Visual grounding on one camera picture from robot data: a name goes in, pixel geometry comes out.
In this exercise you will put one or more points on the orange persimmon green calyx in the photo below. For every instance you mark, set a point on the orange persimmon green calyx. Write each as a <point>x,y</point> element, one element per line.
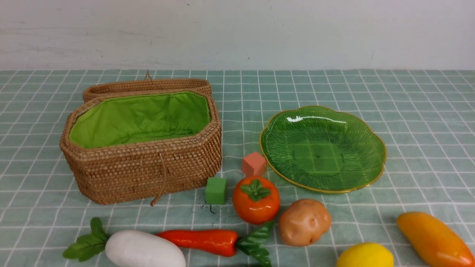
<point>256,200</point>

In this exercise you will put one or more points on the orange carrot green leaves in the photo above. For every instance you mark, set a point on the orange carrot green leaves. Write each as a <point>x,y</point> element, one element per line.
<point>224,242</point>

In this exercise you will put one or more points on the brown potato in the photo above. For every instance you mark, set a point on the brown potato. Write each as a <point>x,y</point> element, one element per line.
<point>304,222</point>

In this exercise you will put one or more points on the white radish green leaves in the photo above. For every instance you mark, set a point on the white radish green leaves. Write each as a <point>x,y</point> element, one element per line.
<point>125,248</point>

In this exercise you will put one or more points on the yellow lemon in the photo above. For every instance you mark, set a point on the yellow lemon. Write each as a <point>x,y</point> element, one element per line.
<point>366,254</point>

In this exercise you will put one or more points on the orange yellow mango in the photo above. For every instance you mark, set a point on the orange yellow mango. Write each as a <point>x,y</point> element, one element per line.
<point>435,243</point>

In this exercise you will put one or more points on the pink foam cube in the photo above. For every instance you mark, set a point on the pink foam cube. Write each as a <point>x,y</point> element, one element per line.
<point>254,164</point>

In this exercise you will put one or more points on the green foam cube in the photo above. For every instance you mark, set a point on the green foam cube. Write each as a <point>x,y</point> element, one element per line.
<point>216,191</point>

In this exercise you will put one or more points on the green glass leaf plate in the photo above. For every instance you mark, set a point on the green glass leaf plate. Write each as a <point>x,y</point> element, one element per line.
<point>322,150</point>

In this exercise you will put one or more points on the woven wicker basket green lining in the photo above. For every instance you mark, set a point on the woven wicker basket green lining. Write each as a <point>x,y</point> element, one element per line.
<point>138,145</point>

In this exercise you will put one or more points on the woven wicker basket lid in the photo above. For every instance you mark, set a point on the woven wicker basket lid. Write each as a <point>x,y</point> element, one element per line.
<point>200,85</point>

